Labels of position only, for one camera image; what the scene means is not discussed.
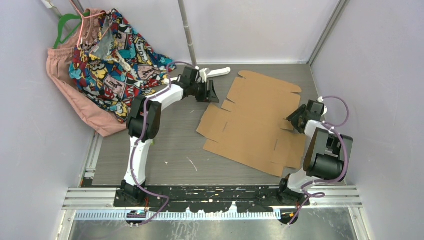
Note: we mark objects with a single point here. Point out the pink clothes hanger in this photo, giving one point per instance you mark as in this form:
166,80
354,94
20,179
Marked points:
78,8

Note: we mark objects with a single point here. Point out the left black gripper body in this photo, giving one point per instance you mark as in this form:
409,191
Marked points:
200,90

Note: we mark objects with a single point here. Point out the aluminium frame rail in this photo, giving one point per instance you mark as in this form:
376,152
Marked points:
88,212

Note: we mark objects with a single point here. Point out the colourful comic print shorts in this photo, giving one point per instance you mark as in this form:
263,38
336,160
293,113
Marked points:
117,66

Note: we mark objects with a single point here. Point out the white stand with pole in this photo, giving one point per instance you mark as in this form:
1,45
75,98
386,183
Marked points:
190,45

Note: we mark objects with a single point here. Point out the pink shorts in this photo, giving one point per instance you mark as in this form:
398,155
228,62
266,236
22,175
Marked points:
57,67

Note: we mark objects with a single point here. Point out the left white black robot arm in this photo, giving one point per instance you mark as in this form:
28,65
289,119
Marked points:
143,124

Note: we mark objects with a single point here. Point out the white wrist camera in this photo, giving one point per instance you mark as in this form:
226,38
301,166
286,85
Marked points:
324,108
202,77

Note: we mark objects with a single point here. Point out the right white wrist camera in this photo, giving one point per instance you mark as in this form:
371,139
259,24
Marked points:
324,108

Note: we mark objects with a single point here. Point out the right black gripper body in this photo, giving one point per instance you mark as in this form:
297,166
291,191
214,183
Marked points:
302,116

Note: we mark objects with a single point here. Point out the brown cardboard box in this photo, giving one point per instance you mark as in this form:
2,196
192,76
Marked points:
251,126

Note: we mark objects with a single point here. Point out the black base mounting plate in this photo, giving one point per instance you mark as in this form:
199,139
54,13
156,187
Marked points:
211,199

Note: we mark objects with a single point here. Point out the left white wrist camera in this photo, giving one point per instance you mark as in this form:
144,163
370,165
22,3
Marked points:
202,77

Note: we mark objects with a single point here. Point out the green clothes hanger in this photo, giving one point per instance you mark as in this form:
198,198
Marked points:
61,28

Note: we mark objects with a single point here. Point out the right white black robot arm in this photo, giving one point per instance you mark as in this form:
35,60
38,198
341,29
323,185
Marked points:
327,157

